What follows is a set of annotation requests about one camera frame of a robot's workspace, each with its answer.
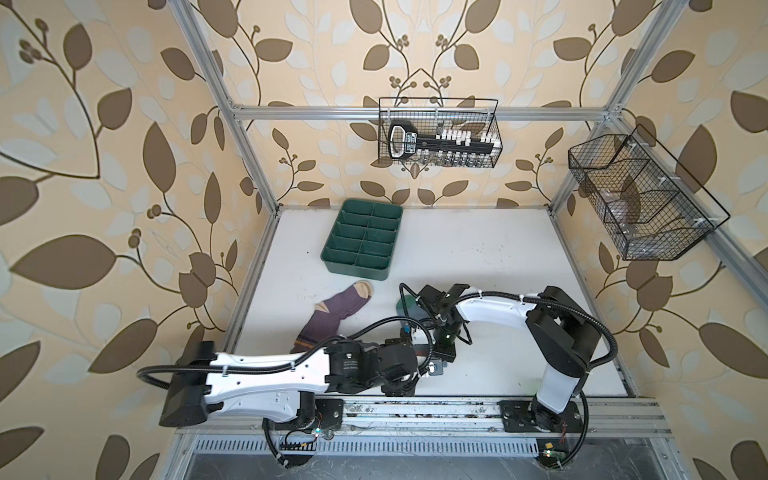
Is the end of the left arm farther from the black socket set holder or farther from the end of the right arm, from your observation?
the black socket set holder

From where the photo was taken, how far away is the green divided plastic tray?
99cm

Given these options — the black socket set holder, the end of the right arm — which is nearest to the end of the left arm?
the end of the right arm
